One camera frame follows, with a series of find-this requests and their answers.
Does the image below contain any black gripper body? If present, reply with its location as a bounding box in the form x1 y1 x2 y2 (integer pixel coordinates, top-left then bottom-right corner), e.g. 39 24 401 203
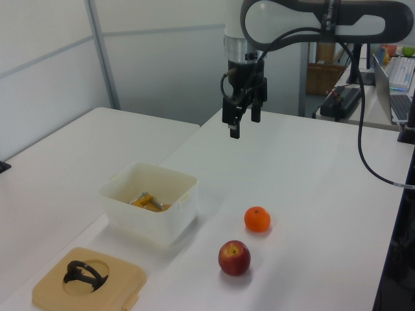
222 59 268 105

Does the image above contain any orange mandarin fruit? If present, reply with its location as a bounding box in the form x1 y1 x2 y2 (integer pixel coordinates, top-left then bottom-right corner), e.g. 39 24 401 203
244 205 272 233

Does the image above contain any red apple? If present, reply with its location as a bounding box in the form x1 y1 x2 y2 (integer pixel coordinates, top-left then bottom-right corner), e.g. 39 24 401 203
217 240 252 277

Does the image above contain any white plastic container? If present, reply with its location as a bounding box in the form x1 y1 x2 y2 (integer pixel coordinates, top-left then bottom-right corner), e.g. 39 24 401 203
98 161 199 248

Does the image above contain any beige container lid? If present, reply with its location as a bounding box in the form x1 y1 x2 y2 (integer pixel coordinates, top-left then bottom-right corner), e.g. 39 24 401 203
31 247 148 311

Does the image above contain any brown wooden panel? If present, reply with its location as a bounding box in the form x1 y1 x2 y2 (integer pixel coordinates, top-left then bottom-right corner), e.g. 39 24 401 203
316 41 337 64

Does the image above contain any black electronics box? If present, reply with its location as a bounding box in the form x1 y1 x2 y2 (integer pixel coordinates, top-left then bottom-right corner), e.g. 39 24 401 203
320 85 362 120

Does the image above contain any black monitor stand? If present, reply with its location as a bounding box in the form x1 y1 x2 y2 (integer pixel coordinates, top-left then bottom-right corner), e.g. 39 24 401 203
348 42 377 87

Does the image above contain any yellow toy clamp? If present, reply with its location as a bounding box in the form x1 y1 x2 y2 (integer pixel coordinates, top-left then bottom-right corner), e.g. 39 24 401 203
128 192 172 212

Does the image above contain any grey laptop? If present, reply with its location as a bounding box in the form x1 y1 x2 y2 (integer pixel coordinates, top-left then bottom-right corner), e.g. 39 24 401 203
372 53 415 125

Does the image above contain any white keyboard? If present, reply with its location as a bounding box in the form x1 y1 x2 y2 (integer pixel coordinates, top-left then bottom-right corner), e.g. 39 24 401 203
388 56 415 90

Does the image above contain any dark side panel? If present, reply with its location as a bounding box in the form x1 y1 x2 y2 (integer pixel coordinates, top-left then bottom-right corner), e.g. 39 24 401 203
372 184 415 311

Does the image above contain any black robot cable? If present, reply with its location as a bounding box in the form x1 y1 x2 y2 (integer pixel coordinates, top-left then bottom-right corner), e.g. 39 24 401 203
220 26 415 190

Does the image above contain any grey partition post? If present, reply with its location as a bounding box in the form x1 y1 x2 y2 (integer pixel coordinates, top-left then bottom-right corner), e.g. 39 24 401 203
84 0 121 111

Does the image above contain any black camera post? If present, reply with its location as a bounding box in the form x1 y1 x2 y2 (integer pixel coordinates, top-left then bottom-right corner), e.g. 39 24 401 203
397 93 415 144

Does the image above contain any black wire-frame object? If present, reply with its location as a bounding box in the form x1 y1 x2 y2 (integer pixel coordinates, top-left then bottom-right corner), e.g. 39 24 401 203
63 260 110 294

